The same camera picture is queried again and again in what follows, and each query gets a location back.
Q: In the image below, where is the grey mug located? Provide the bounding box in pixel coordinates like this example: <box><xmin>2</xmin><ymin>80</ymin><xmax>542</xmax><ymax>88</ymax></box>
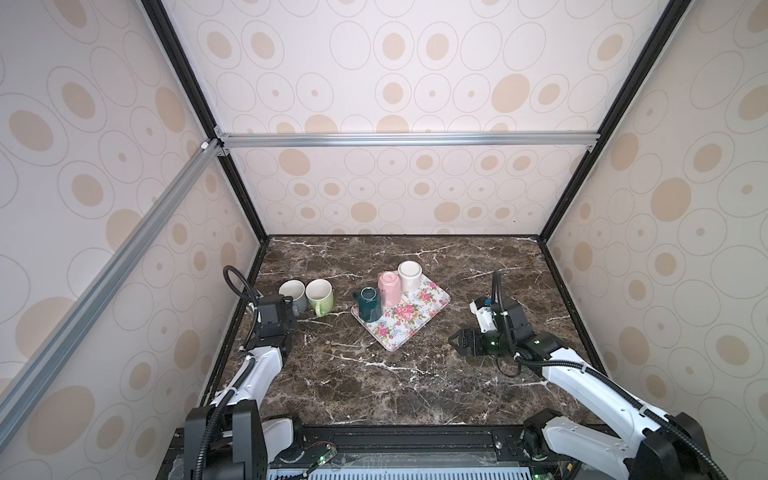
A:
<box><xmin>278</xmin><ymin>279</ymin><xmax>308</xmax><ymax>317</ymax></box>

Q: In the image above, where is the light green mug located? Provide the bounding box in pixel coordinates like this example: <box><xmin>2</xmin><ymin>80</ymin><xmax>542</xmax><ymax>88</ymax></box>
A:
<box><xmin>305</xmin><ymin>279</ymin><xmax>335</xmax><ymax>317</ymax></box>

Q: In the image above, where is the pink faceted mug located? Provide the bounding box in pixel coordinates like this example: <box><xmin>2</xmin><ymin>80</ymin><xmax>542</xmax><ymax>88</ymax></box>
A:
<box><xmin>378</xmin><ymin>271</ymin><xmax>402</xmax><ymax>308</ymax></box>

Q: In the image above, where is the dark teal mug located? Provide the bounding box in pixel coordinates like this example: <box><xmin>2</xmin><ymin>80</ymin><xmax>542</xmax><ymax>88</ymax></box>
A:
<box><xmin>353</xmin><ymin>286</ymin><xmax>382</xmax><ymax>323</ymax></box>

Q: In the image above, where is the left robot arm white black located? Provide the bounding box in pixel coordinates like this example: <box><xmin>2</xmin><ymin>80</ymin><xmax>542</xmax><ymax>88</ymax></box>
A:
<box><xmin>182</xmin><ymin>294</ymin><xmax>296</xmax><ymax>479</ymax></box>

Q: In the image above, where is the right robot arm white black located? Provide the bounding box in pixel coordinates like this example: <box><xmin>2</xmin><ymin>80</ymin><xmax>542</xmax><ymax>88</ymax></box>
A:
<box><xmin>449</xmin><ymin>298</ymin><xmax>726</xmax><ymax>479</ymax></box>

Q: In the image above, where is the white mug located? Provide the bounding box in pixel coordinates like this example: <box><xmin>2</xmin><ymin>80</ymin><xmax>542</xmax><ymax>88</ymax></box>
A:
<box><xmin>397</xmin><ymin>260</ymin><xmax>423</xmax><ymax>294</ymax></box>

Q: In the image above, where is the floral rectangular tray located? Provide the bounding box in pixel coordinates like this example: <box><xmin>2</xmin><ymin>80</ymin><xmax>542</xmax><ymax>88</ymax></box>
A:
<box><xmin>350</xmin><ymin>275</ymin><xmax>451</xmax><ymax>352</ymax></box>

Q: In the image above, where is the diagonal aluminium bar left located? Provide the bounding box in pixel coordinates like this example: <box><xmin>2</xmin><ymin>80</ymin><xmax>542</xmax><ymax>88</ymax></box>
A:
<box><xmin>1</xmin><ymin>138</ymin><xmax>222</xmax><ymax>449</ymax></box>

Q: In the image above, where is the horizontal aluminium bar back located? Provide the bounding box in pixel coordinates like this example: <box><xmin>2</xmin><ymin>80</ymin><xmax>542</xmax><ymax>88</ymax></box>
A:
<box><xmin>217</xmin><ymin>131</ymin><xmax>600</xmax><ymax>149</ymax></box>

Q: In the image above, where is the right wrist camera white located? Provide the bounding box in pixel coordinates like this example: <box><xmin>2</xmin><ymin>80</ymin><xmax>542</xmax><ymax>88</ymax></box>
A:
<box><xmin>470</xmin><ymin>297</ymin><xmax>497</xmax><ymax>333</ymax></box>

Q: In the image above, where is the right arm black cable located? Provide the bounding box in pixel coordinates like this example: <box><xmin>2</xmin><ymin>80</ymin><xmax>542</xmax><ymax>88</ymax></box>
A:
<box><xmin>490</xmin><ymin>269</ymin><xmax>730</xmax><ymax>480</ymax></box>

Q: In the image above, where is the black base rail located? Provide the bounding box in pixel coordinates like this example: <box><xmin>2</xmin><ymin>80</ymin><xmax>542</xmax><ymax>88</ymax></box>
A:
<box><xmin>155</xmin><ymin>422</ymin><xmax>676</xmax><ymax>480</ymax></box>

